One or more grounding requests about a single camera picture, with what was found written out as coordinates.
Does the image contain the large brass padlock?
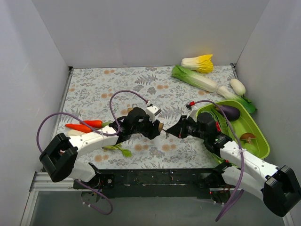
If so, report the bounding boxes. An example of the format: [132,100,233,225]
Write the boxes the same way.
[158,122,164,132]

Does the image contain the small brass padlock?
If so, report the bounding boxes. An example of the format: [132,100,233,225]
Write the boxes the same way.
[127,104,138,113]

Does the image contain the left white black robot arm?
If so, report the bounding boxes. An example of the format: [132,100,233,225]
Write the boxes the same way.
[40,105,163,188]

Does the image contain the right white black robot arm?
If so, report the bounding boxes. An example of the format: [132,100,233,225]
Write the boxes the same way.
[166,113,301,217]

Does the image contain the red chili pepper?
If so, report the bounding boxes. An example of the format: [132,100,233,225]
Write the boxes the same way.
[215,122,221,132]

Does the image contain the green celery stalks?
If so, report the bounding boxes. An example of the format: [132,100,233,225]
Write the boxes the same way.
[103,144,132,157]

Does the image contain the purple eggplant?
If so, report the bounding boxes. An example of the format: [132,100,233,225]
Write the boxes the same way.
[215,105,240,121]

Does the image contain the orange carrot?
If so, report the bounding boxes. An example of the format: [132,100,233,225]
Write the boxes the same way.
[65,124,92,133]
[84,120,111,129]

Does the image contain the green white napa cabbage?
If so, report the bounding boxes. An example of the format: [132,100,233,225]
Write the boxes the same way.
[172,65,218,92]

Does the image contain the floral table mat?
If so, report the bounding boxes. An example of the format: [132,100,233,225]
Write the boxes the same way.
[55,66,223,169]

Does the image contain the green plastic basket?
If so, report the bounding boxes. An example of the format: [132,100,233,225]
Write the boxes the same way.
[196,100,270,159]

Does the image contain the brown mushroom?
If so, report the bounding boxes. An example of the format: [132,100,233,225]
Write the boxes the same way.
[239,133,256,144]

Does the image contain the white radish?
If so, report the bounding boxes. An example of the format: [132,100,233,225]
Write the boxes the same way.
[230,79,246,96]

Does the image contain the yellow white napa cabbage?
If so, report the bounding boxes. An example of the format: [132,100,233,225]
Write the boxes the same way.
[181,54,214,73]

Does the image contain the white green vegetable stalk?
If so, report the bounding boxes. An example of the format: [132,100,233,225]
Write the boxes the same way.
[67,129,86,137]

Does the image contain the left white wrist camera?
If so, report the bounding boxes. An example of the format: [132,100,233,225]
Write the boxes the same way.
[145,101,161,122]

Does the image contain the black aluminium base frame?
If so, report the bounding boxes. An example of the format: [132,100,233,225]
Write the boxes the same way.
[31,163,241,202]

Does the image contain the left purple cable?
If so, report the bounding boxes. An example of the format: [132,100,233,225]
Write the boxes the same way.
[36,90,151,215]

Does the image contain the purple cable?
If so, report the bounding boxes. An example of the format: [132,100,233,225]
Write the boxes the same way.
[194,100,245,222]
[36,90,151,215]

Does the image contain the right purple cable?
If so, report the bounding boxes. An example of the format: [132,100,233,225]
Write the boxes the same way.
[194,100,245,222]

